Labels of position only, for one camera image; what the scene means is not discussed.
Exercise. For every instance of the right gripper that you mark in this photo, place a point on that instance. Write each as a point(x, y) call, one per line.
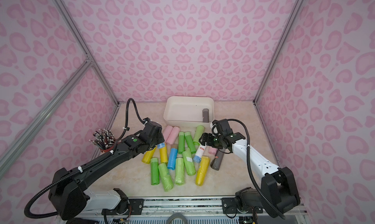
point(205, 140)

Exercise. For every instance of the light green roll near box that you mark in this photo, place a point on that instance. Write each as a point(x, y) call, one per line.
point(200, 129)

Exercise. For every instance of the yellow trash bag roll outer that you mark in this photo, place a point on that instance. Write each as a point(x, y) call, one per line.
point(148, 156)

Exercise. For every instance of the green trash bag roll left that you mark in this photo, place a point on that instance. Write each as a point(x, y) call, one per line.
point(181, 142)

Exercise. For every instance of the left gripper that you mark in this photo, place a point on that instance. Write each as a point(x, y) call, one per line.
point(159, 138)

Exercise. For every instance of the bright green roll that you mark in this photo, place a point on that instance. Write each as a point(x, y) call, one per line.
point(154, 171)

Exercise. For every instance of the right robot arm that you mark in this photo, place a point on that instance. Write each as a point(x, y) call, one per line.
point(274, 188)

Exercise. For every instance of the grey trash bag roll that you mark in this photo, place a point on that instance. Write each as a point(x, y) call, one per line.
point(217, 161)
point(206, 115)

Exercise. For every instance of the pink trash bag roll left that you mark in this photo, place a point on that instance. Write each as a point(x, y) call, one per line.
point(166, 132)

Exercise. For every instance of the light green crumpled roll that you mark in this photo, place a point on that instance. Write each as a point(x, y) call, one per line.
point(188, 162)

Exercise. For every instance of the pink roll with white label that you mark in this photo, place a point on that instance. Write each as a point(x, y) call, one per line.
point(212, 150)

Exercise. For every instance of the white roll with blue end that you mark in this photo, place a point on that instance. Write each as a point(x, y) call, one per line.
point(199, 153)

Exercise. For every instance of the bundle of pens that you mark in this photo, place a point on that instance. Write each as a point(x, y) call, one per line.
point(103, 139)

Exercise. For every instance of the white plastic storage box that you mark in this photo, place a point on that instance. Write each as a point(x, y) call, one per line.
point(187, 111)

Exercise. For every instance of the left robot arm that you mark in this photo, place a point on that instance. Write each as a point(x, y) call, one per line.
point(70, 197)

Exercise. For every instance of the green trash bag roll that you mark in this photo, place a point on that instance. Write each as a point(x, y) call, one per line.
point(181, 142)
point(190, 142)

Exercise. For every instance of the pink trash bag roll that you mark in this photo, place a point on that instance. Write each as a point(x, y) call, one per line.
point(166, 132)
point(173, 136)

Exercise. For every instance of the green crumpled roll front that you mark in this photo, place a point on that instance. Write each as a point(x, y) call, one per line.
point(165, 177)

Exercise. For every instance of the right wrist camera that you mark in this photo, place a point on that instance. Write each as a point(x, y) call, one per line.
point(221, 127)

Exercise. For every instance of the yellow trash bag roll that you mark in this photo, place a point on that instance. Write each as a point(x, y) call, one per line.
point(148, 156)
point(163, 155)

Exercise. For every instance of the green trash bag roll right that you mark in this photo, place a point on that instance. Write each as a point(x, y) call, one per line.
point(190, 142)

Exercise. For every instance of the pink trash bag roll right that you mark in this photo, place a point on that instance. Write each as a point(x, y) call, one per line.
point(173, 136)

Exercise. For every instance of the yellow trash bag roll inner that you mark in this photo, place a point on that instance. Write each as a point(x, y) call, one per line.
point(163, 155)

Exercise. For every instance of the red pen holder cup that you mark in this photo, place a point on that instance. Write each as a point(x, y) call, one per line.
point(110, 149)

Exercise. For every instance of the blue trash bag roll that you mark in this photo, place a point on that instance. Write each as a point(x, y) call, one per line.
point(172, 157)

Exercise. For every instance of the large yellow roll front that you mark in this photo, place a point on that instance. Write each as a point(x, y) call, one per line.
point(202, 170)

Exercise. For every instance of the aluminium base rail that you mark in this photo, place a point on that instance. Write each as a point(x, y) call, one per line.
point(188, 210)

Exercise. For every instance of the light green roll front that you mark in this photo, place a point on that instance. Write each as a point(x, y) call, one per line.
point(179, 171)

